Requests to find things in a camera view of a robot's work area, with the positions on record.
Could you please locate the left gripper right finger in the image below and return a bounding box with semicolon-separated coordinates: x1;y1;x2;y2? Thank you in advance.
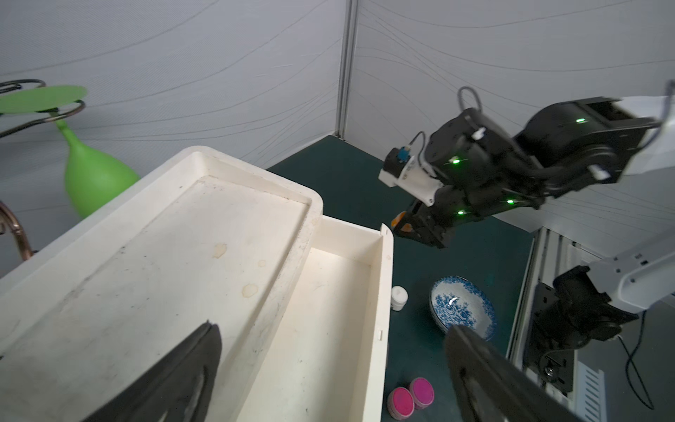
444;325;579;422

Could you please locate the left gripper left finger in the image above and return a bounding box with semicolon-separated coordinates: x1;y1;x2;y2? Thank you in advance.
86;322;223;421

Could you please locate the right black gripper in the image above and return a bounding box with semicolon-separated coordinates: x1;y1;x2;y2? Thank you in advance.
392;108;543;248

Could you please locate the pink paint can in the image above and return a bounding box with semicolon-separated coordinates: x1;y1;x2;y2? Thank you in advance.
386;387;416;421
409;377;435;410

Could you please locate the drawer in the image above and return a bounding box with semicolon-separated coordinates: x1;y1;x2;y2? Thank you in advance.
237;216;394;421

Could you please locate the white three-drawer cabinet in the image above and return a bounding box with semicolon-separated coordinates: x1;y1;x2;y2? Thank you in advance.
0;146;395;422

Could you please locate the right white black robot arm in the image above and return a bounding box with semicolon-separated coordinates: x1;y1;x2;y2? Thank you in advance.
379;84;674;377

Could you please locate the white paint can right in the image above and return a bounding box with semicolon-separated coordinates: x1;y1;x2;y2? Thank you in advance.
390;286;409;312

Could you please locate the blue white patterned bowl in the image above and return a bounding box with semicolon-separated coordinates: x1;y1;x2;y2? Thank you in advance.
429;276;497;340

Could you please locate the green plastic wine glass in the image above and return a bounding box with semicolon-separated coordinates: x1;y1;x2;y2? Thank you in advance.
1;79;140;218

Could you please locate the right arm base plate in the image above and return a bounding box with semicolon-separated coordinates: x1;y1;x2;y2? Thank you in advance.
523;283;575;396

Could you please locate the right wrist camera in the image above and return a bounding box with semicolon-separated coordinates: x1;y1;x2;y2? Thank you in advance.
378;147;443;207

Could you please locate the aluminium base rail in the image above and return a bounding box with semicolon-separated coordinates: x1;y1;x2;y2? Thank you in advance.
507;228;608;421

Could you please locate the black cable right base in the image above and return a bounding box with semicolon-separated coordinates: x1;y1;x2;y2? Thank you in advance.
616;310;656;411

